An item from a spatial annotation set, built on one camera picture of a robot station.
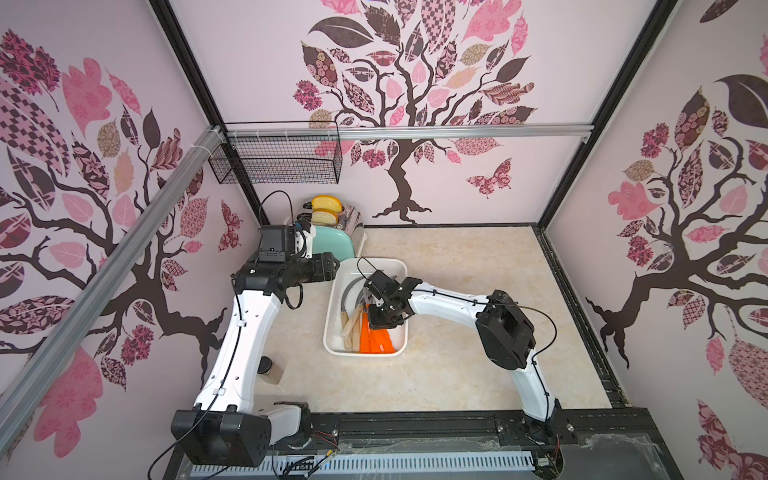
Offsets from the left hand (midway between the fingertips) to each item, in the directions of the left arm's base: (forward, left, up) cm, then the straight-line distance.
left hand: (324, 271), depth 75 cm
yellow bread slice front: (+27, +5, -6) cm, 29 cm away
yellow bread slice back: (+33, +5, -5) cm, 34 cm away
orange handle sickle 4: (-10, -9, -23) cm, 27 cm away
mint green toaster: (+22, +2, -11) cm, 25 cm away
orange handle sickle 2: (-8, -14, -22) cm, 27 cm away
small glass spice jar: (-19, +15, -18) cm, 30 cm away
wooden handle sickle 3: (0, -2, -24) cm, 24 cm away
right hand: (-4, -10, -22) cm, 24 cm away
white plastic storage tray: (+15, -1, -20) cm, 25 cm away
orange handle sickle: (-10, -16, -23) cm, 30 cm away
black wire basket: (+42, +18, +9) cm, 46 cm away
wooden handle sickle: (-3, -5, -22) cm, 22 cm away
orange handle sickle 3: (-10, -12, -22) cm, 27 cm away
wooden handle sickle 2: (-7, -6, -23) cm, 25 cm away
